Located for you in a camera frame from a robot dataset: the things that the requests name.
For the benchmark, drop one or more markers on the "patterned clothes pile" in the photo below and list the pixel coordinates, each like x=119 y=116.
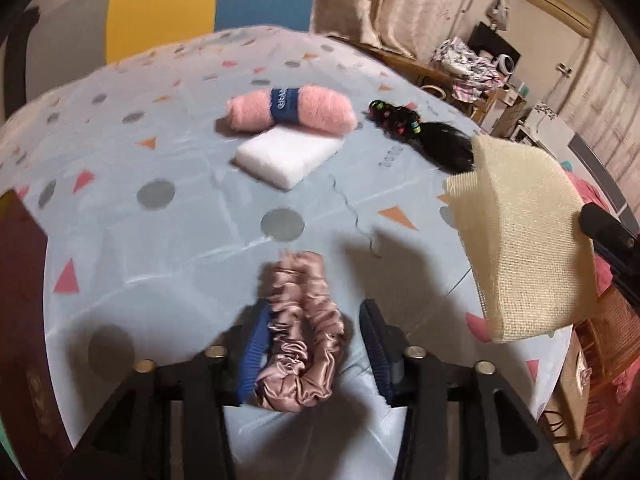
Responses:
x=462 y=67

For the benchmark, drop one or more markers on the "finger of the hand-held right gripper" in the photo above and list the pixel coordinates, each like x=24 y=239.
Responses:
x=607 y=232

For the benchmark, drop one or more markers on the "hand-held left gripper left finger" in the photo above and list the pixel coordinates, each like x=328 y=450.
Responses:
x=255 y=345

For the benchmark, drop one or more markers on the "black monitor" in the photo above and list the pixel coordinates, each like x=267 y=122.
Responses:
x=487 y=40

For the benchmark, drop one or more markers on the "wall air conditioner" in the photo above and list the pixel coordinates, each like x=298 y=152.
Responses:
x=562 y=12

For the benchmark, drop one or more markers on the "white cabinet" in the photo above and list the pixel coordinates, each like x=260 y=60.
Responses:
x=547 y=127

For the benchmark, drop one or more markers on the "black beaded hairpiece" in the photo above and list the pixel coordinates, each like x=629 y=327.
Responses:
x=445 y=142

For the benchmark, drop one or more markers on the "beige burlap cloth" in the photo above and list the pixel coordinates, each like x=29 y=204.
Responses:
x=520 y=240

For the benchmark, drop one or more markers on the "grey yellow blue chair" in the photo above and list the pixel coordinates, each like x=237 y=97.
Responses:
x=160 y=0

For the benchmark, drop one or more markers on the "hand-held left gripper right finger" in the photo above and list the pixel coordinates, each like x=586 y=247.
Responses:
x=375 y=345

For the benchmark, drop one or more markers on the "wooden desk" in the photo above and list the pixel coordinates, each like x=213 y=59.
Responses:
x=400 y=62

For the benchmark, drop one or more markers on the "beige curtain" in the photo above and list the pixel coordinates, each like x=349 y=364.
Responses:
x=400 y=0

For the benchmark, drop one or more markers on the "white sponge block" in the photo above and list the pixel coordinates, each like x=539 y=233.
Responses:
x=285 y=155

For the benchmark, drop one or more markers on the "small white fan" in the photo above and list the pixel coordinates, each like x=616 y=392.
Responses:
x=504 y=65

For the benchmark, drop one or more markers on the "cardboard box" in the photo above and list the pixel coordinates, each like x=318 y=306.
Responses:
x=567 y=390

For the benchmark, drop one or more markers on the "pink yarn skein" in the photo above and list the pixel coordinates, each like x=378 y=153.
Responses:
x=320 y=107

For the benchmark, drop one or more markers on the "pink satin scrunchie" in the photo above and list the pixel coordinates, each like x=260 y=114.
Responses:
x=320 y=330

